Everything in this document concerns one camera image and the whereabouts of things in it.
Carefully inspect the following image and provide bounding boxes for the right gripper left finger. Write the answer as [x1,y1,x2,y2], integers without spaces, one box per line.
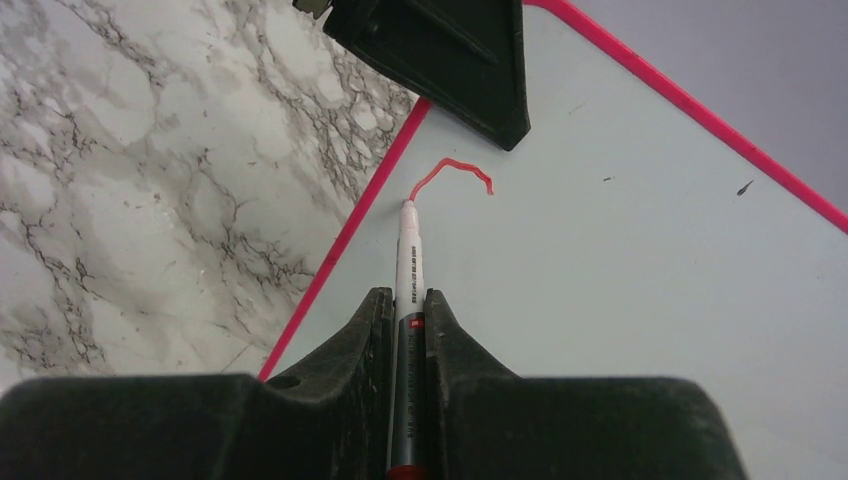
[1,288,393,479]

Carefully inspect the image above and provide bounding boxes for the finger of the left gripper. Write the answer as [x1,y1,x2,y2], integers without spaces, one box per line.
[323,0,531,151]

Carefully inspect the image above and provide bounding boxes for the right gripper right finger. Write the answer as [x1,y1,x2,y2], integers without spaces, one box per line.
[425,289,747,479]

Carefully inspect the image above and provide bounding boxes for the red white marker pen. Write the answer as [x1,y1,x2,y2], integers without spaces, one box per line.
[386,200,426,479]

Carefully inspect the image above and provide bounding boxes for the pink framed whiteboard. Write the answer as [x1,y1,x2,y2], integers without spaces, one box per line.
[261,1,847,479]

